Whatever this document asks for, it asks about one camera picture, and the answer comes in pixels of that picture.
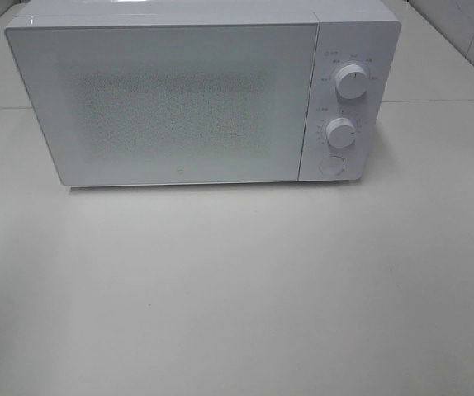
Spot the round door release button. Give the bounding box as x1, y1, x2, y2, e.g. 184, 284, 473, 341
319, 156, 345, 177

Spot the white microwave door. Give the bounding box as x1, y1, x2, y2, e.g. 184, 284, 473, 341
6, 24, 317, 187

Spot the white microwave oven body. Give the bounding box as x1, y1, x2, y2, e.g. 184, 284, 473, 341
5, 1, 401, 182

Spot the white round knob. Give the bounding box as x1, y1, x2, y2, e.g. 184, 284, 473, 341
325, 117, 356, 149
334, 63, 370, 100

